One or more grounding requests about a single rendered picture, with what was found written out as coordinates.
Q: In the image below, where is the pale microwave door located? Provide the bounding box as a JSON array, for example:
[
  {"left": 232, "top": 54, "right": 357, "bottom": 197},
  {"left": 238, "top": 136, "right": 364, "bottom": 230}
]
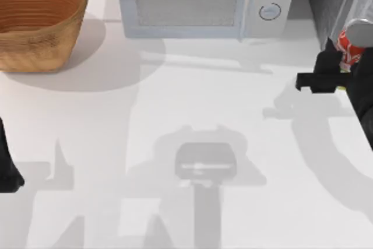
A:
[{"left": 115, "top": 0, "right": 254, "bottom": 43}]

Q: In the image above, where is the red and white can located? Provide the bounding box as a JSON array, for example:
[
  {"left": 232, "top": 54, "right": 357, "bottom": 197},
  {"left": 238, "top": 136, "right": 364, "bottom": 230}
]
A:
[{"left": 335, "top": 18, "right": 373, "bottom": 91}]

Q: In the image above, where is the round microwave knob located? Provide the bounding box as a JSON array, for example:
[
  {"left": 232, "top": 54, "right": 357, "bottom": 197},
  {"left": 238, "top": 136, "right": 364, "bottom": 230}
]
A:
[{"left": 258, "top": 2, "right": 282, "bottom": 22}]

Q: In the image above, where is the pale microwave oven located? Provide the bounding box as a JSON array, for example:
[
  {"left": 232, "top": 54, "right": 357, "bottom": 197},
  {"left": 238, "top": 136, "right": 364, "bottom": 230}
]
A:
[{"left": 114, "top": 0, "right": 300, "bottom": 43}]

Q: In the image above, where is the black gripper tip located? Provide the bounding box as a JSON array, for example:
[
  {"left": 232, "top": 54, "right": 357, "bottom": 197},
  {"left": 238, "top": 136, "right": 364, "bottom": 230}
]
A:
[{"left": 0, "top": 117, "right": 26, "bottom": 194}]

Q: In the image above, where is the pale microwave door handle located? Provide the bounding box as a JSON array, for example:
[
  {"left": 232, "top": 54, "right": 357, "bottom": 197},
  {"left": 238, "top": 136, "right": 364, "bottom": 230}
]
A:
[{"left": 238, "top": 0, "right": 254, "bottom": 43}]

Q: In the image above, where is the woven wooden basket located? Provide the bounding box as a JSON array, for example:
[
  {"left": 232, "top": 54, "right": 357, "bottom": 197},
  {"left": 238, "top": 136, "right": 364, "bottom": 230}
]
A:
[{"left": 0, "top": 0, "right": 89, "bottom": 73}]

